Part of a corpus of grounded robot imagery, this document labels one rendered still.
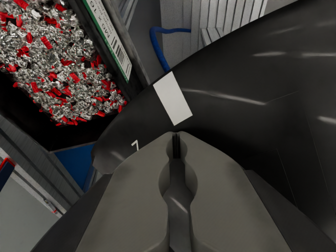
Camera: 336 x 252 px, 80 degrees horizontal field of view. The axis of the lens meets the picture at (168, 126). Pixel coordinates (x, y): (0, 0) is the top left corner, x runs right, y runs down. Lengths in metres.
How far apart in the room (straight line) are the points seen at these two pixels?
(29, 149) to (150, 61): 0.88
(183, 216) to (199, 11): 0.96
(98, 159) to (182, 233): 0.10
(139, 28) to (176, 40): 0.20
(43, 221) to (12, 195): 0.27
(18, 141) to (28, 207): 0.88
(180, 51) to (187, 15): 0.17
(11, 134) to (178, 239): 0.35
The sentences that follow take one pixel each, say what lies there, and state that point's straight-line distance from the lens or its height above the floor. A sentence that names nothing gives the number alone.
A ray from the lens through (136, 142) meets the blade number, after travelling 0.16.
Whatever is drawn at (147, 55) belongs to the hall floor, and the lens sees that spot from 1.20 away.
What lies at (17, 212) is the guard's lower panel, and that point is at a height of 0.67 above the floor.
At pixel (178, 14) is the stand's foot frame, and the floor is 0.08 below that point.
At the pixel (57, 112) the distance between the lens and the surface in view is 0.30.
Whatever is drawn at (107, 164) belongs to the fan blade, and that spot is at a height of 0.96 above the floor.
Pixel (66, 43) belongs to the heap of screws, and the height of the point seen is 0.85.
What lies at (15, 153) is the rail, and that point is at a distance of 0.46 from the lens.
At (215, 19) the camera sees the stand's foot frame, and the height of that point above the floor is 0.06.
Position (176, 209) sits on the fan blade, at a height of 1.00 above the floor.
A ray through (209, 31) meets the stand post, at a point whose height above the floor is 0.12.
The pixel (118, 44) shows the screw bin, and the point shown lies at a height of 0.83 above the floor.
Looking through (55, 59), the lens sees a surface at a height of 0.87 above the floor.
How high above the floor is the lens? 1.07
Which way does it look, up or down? 44 degrees down
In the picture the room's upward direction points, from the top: 179 degrees clockwise
